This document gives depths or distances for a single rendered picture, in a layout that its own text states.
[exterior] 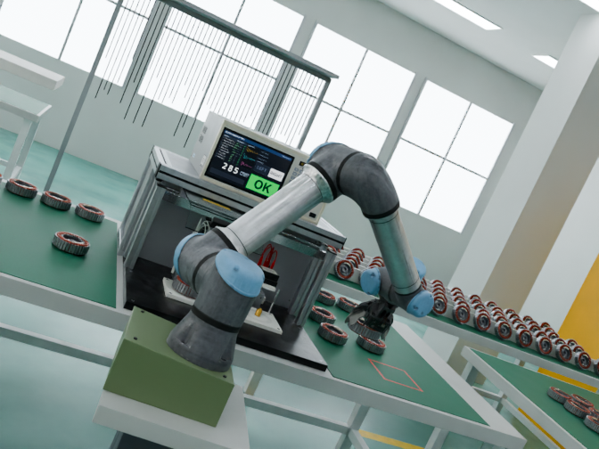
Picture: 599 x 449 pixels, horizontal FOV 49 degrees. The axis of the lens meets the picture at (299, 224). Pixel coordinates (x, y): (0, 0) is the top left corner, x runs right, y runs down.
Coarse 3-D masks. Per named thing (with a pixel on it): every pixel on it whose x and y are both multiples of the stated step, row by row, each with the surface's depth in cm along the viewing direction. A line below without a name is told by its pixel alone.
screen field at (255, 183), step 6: (252, 174) 217; (252, 180) 217; (258, 180) 218; (264, 180) 218; (246, 186) 217; (252, 186) 218; (258, 186) 218; (264, 186) 219; (270, 186) 219; (276, 186) 220; (258, 192) 219; (264, 192) 219; (270, 192) 220
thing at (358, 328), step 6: (360, 318) 217; (348, 324) 213; (354, 324) 210; (360, 324) 210; (354, 330) 210; (360, 330) 209; (366, 330) 209; (372, 330) 210; (366, 336) 209; (372, 336) 209; (378, 336) 211
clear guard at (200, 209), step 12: (192, 192) 211; (192, 204) 191; (204, 204) 200; (192, 216) 189; (204, 216) 191; (216, 216) 193; (228, 216) 197; (240, 216) 206; (192, 228) 187; (204, 228) 189
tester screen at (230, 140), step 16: (224, 144) 212; (240, 144) 213; (256, 144) 214; (224, 160) 213; (240, 160) 214; (256, 160) 216; (272, 160) 217; (288, 160) 219; (240, 176) 216; (256, 192) 218
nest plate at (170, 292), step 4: (164, 280) 209; (168, 280) 211; (172, 280) 213; (164, 284) 206; (168, 284) 207; (164, 288) 204; (168, 288) 203; (172, 288) 205; (168, 292) 199; (172, 292) 201; (176, 292) 202; (168, 296) 198; (172, 296) 199; (176, 296) 199; (180, 296) 201; (184, 296) 202; (180, 300) 200; (184, 300) 200; (188, 300) 200; (192, 300) 201; (192, 304) 201
